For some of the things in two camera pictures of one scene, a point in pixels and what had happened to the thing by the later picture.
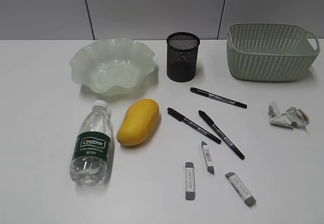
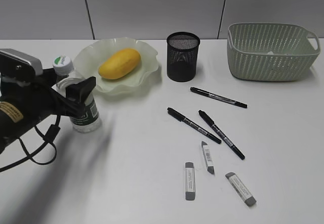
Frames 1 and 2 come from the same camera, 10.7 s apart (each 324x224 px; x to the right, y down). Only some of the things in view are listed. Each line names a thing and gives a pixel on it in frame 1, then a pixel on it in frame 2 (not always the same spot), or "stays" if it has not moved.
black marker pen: (201, 92) stays
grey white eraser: (245, 195) stays
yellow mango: (139, 121) -> (122, 63)
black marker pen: (231, 146) stays
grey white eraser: (190, 181) stays
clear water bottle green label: (89, 164) -> (63, 67)
